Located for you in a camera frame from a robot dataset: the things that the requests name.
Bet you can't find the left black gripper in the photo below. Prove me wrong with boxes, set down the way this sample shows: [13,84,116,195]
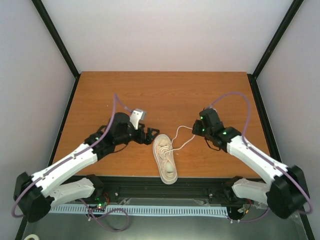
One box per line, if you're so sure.
[116,123,161,146]

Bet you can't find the beige lace sneaker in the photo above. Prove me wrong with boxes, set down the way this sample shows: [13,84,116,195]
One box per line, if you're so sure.
[152,134,178,185]

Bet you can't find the white shoelace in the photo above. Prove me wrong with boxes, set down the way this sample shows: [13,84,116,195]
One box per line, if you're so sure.
[159,125,197,156]

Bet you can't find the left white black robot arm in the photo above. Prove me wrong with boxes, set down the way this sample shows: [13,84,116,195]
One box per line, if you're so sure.
[11,109,160,223]

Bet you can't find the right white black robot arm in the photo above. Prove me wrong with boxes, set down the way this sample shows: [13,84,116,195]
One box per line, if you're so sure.
[192,108,310,219]

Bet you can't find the left electronics board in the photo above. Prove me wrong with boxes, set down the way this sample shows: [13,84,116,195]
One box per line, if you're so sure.
[88,193,110,213]

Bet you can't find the electronics board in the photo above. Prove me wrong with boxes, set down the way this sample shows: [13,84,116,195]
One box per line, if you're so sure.
[227,198,253,222]
[88,193,110,213]

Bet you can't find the right electronics board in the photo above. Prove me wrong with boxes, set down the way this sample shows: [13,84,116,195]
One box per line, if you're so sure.
[227,198,253,222]

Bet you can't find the white tape roll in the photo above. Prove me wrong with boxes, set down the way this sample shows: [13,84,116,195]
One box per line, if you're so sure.
[23,234,40,240]

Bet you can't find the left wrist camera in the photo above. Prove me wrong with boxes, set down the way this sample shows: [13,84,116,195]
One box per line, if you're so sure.
[129,108,147,130]

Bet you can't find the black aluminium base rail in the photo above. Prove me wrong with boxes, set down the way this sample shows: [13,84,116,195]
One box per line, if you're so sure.
[32,176,300,208]

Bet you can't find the right black frame post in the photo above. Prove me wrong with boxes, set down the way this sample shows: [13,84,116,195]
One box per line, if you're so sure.
[251,0,305,78]

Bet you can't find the black frame post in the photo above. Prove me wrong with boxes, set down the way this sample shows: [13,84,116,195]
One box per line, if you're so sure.
[251,0,305,78]
[31,0,81,79]

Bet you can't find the light blue cable duct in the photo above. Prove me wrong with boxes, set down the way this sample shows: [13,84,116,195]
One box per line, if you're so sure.
[49,204,229,219]

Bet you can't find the left black frame post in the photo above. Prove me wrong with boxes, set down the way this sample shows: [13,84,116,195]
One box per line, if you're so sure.
[31,0,81,79]

